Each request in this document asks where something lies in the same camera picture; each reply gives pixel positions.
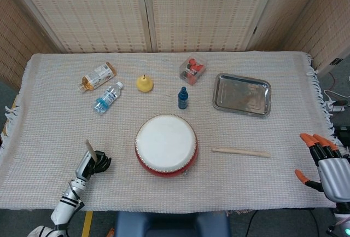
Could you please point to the clear box with red items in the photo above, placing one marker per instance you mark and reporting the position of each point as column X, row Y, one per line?
column 192, row 70

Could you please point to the black-fingered left robot hand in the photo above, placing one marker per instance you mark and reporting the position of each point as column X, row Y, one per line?
column 84, row 167

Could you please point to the woven folding screen panel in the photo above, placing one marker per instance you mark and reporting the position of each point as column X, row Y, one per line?
column 328, row 29
column 19, row 42
column 284, row 15
column 205, row 12
column 87, row 12

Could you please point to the beige woven tablecloth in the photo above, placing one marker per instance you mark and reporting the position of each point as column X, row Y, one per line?
column 68, row 127

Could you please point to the wooden drumstick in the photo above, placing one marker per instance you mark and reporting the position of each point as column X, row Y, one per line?
column 89, row 146
column 240, row 152

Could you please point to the yellow pear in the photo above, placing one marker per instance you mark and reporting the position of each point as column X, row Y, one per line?
column 144, row 85

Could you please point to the small orange object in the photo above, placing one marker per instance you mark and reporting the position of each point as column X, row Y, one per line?
column 111, row 233

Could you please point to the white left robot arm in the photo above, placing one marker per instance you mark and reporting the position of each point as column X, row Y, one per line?
column 64, row 209

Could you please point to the amber tea bottle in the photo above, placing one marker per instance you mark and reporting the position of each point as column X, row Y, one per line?
column 98, row 76

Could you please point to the red drum with white skin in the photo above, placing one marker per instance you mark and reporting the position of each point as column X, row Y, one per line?
column 165, row 141

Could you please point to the orange-tipped right robot hand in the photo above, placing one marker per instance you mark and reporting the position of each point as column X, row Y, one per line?
column 335, row 179

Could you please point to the rectangular metal tray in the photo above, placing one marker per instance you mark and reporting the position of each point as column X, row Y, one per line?
column 240, row 96

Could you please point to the black box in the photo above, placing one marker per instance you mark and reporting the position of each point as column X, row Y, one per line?
column 343, row 132

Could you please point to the clear water bottle blue label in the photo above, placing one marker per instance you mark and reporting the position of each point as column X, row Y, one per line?
column 108, row 98

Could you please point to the blue spray bottle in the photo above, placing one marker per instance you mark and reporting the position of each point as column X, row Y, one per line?
column 183, row 100

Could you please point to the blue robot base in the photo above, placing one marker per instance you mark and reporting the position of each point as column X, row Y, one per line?
column 164, row 226

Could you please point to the white power strip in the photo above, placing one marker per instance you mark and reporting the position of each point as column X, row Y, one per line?
column 337, row 108

